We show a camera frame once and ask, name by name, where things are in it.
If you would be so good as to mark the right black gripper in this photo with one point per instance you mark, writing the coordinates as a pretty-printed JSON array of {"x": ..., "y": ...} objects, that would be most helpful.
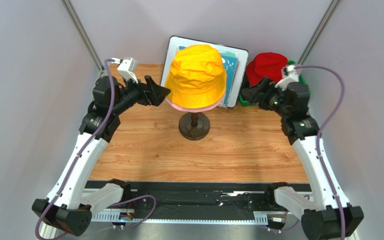
[{"x": 265, "y": 95}]

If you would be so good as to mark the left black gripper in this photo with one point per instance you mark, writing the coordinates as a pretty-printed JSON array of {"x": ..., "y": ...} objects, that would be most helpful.
[{"x": 158, "y": 92}]

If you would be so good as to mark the red hat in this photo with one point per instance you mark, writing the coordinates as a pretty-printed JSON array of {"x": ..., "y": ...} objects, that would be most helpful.
[{"x": 266, "y": 64}]

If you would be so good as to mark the pink bucket hat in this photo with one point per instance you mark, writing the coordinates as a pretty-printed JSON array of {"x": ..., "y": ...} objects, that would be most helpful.
[{"x": 196, "y": 101}]

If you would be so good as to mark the yellow bucket hat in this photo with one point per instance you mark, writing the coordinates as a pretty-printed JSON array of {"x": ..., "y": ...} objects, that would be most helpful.
[{"x": 195, "y": 78}]

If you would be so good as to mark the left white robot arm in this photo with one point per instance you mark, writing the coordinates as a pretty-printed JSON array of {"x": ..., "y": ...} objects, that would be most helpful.
[{"x": 66, "y": 210}]

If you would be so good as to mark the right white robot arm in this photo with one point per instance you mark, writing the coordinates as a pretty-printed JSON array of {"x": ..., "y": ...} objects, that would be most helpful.
[{"x": 329, "y": 214}]

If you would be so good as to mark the white tablet board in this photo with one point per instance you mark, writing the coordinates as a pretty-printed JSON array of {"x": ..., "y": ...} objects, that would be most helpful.
[{"x": 234, "y": 62}]

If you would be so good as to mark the dark round stand base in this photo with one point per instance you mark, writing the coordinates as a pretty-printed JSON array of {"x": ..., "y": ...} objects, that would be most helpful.
[{"x": 194, "y": 126}]

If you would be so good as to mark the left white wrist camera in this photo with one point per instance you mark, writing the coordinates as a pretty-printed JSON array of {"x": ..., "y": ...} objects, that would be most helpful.
[{"x": 126, "y": 68}]

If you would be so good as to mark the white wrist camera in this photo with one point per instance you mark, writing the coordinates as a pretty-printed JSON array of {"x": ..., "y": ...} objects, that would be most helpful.
[
  {"x": 290, "y": 74},
  {"x": 126, "y": 68}
]

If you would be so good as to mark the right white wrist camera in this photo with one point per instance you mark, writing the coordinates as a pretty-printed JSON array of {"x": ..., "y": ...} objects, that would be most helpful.
[{"x": 290, "y": 74}]

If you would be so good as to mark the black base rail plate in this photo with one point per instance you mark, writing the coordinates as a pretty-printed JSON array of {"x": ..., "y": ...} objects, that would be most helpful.
[{"x": 198, "y": 202}]

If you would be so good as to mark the aluminium frame rail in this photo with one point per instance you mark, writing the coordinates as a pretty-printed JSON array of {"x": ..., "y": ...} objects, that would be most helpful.
[{"x": 260, "y": 219}]

